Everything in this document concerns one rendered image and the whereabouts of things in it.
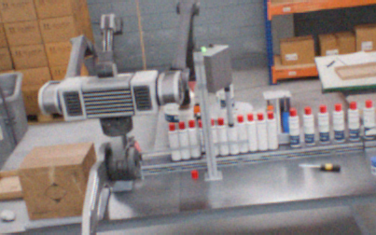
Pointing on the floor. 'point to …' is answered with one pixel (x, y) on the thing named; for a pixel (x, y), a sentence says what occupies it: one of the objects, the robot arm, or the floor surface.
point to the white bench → (329, 82)
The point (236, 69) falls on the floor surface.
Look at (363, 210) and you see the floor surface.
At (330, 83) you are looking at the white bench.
